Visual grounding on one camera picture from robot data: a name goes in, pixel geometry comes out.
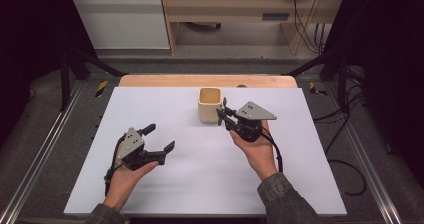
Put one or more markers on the aluminium floor rail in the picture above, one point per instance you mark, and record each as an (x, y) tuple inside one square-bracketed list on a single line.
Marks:
[(366, 157), (40, 154)]

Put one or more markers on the black curtain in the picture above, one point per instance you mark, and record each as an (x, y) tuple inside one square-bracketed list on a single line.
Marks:
[(390, 67), (30, 50)]

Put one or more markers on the white cabinet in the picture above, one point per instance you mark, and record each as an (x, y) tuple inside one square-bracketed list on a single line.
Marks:
[(121, 24)]

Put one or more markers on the black metal stand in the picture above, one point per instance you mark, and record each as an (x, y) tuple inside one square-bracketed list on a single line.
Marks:
[(341, 80), (65, 80)]

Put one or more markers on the yellow black striped marker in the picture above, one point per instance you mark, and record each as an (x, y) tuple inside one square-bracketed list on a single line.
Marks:
[(315, 89), (101, 88)]

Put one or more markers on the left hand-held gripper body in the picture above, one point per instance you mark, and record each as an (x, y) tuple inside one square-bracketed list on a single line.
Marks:
[(131, 147)]

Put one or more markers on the cream square ceramic cup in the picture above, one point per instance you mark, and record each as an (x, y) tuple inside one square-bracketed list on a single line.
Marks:
[(208, 114)]

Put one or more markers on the person's right hand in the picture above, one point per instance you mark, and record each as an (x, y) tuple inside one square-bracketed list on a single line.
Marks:
[(260, 154)]

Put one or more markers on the person's left hand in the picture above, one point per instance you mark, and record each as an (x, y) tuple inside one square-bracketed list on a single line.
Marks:
[(125, 182)]

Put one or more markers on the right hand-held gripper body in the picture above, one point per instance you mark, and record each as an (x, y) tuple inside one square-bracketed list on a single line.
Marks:
[(251, 115)]

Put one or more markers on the white table sheet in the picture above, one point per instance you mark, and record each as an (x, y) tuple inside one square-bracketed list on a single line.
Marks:
[(200, 174)]

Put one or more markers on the light wooden desk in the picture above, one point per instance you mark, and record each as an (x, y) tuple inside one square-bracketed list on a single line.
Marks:
[(233, 10)]

